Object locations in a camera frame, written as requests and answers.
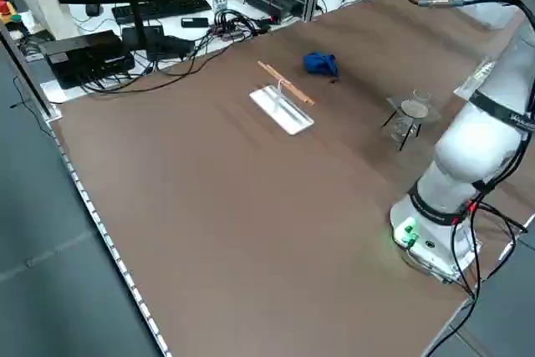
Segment blue rag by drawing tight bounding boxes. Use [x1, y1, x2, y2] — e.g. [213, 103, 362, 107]
[303, 52, 340, 79]

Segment white rag rack wooden bars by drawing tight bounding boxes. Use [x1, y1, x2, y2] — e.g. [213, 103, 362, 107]
[249, 60, 316, 137]

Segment black docking box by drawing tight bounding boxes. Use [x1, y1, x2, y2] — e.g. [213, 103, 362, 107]
[40, 29, 135, 90]

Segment clear glass beaker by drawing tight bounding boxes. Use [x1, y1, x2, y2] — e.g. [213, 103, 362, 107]
[390, 116, 420, 143]

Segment black tripod stand with gauze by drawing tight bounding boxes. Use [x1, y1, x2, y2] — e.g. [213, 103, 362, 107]
[380, 95, 442, 151]

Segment black keyboard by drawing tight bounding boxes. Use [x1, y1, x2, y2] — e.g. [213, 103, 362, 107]
[111, 0, 213, 26]

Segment long black table cable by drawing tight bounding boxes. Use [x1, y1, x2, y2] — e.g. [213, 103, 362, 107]
[81, 34, 252, 95]

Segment black cable hub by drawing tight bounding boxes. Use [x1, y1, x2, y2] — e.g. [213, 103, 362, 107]
[211, 9, 273, 43]

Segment black base cable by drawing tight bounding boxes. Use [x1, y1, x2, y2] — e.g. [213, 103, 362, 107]
[424, 181, 528, 357]

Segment aluminium frame rail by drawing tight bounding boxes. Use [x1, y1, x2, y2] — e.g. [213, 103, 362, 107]
[0, 22, 63, 123]

